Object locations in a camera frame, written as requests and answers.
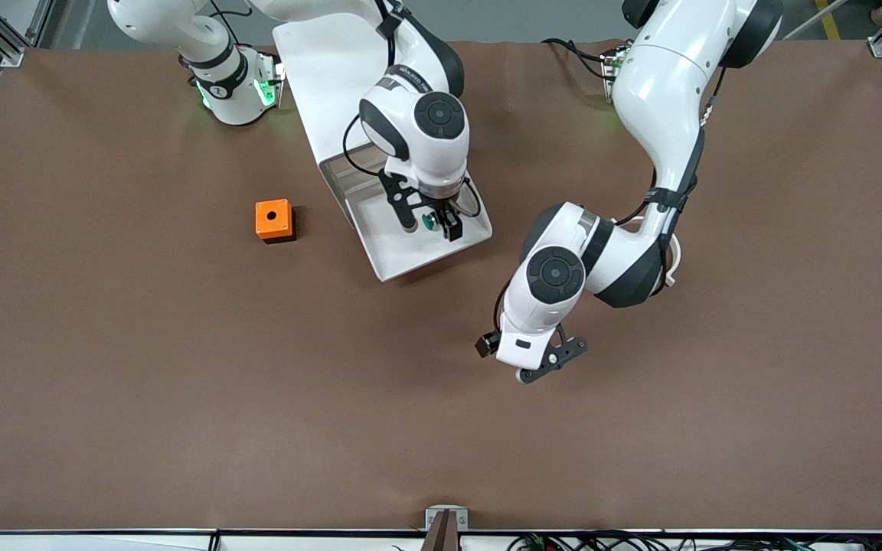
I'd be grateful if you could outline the orange box with hole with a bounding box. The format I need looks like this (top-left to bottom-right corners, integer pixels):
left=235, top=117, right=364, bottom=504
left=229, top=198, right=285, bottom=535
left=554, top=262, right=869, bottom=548
left=255, top=199, right=297, bottom=245

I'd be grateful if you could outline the white curved bracket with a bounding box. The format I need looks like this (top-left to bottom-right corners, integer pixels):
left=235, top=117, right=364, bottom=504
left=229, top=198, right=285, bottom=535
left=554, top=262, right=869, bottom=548
left=661, top=233, right=683, bottom=289

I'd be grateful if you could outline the grey metal table bracket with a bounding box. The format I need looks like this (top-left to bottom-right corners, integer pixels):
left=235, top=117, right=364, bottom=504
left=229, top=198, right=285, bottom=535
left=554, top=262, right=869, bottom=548
left=426, top=505, right=469, bottom=532

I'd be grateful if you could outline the black arm base cable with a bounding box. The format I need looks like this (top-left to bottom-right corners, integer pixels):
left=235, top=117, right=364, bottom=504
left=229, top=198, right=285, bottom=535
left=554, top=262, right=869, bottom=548
left=541, top=37, right=612, bottom=81

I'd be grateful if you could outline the white table edge rail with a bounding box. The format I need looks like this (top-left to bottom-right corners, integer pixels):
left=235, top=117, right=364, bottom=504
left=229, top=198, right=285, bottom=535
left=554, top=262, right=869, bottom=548
left=0, top=528, right=882, bottom=551

